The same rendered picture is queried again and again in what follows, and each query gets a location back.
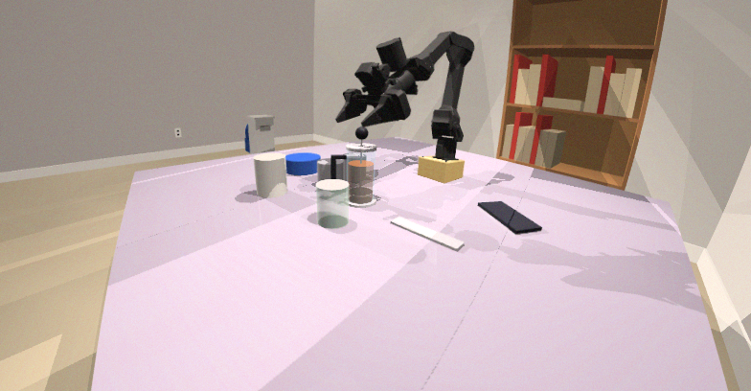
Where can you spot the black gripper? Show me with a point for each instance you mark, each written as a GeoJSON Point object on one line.
{"type": "Point", "coordinates": [389, 106]}

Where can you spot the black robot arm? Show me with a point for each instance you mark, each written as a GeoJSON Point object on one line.
{"type": "Point", "coordinates": [446, 120]}

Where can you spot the white flat bar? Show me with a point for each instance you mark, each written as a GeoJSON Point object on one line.
{"type": "Point", "coordinates": [428, 233]}

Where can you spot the french press coffee maker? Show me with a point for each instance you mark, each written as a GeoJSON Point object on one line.
{"type": "Point", "coordinates": [361, 167]}

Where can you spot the blue short cylinder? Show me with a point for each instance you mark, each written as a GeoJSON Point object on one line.
{"type": "Point", "coordinates": [302, 163]}

